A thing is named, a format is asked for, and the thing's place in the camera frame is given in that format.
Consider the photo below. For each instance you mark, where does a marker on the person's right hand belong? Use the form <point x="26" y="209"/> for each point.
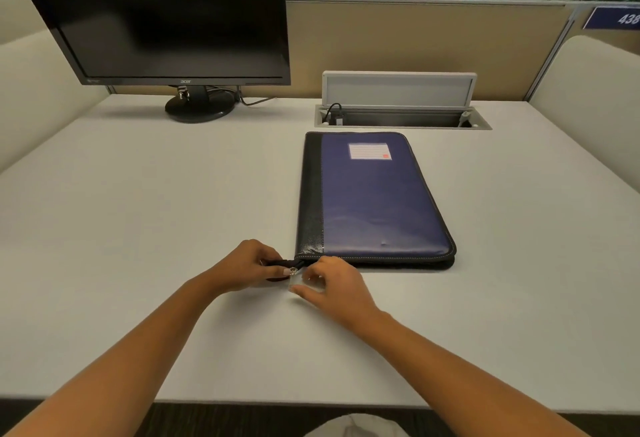
<point x="345" y="296"/>

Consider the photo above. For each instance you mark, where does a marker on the person's left hand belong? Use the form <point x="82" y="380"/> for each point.
<point x="239" y="266"/>

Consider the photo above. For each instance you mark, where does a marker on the person's right thumb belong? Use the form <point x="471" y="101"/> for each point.
<point x="306" y="293"/>

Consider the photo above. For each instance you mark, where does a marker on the person's left thumb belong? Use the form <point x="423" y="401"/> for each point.
<point x="280" y="275"/>

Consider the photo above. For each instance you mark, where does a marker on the blue and black zip folder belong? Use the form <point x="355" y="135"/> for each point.
<point x="372" y="201"/>

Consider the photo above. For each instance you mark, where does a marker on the person's left forearm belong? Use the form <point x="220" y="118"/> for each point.
<point x="125" y="366"/>

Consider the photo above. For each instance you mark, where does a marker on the person's right forearm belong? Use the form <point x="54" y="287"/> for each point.
<point x="465" y="381"/>

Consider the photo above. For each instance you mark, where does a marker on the white clothing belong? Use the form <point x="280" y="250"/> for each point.
<point x="357" y="426"/>

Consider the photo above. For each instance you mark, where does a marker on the white plug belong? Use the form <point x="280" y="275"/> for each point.
<point x="465" y="119"/>

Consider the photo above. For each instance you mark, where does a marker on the beige desk partition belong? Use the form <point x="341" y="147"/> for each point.
<point x="410" y="46"/>

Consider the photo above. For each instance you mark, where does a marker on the black computer monitor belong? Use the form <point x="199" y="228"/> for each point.
<point x="165" y="16"/>

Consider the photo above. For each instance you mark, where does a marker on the cream side panel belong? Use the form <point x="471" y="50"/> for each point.
<point x="40" y="96"/>
<point x="595" y="101"/>

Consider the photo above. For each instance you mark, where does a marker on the blue number sign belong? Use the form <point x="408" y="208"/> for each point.
<point x="612" y="18"/>

